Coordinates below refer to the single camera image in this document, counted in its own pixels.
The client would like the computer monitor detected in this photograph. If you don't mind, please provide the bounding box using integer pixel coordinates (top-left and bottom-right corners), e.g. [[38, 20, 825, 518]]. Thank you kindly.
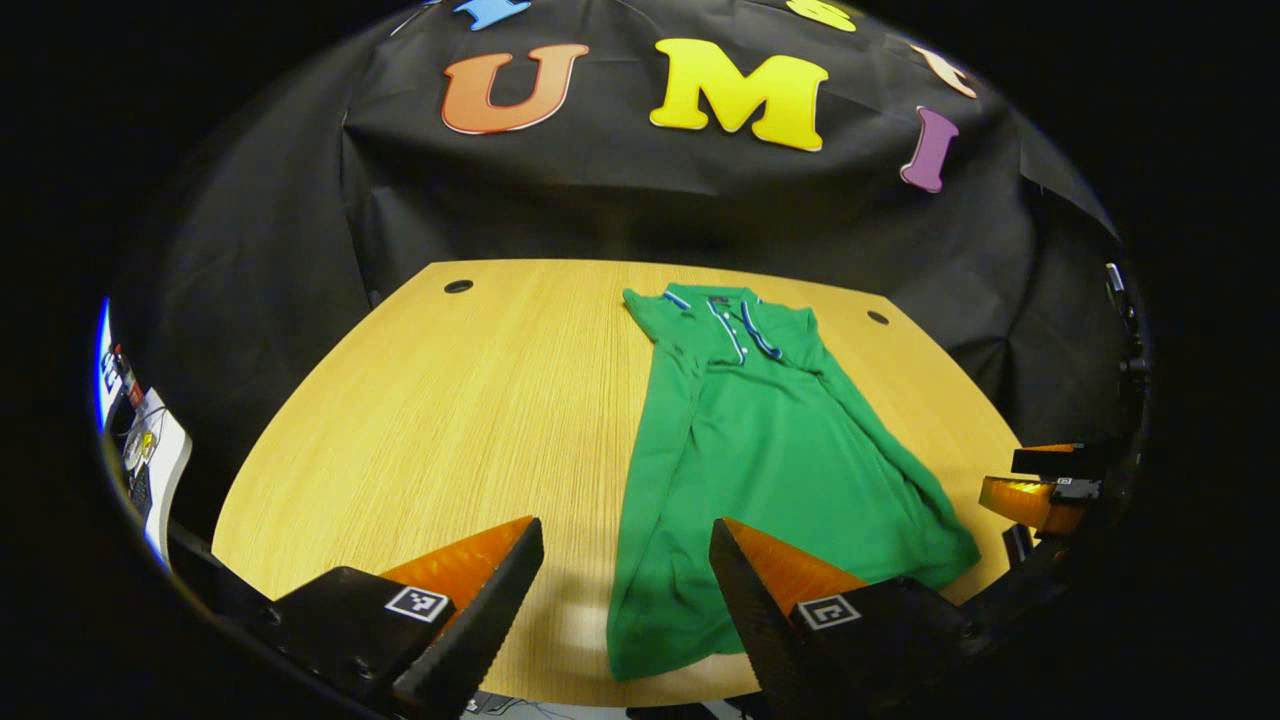
[[95, 297, 141, 433]]

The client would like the white side table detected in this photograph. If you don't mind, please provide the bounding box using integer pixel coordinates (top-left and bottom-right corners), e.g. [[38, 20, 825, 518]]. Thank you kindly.
[[118, 388, 193, 566]]

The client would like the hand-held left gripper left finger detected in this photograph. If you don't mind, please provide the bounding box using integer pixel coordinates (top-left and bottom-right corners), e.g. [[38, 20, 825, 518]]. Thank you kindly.
[[262, 515, 546, 720]]

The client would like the green T-shirt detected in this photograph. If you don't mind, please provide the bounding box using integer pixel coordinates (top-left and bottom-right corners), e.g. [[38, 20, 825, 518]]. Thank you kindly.
[[605, 283, 983, 683]]

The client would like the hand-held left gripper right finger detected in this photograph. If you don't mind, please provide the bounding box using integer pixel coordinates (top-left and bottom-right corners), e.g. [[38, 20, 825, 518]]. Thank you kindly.
[[708, 517, 986, 720]]

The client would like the black backdrop cloth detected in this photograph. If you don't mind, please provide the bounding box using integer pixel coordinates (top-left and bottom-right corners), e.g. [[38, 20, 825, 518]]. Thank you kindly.
[[110, 0, 1126, 501]]

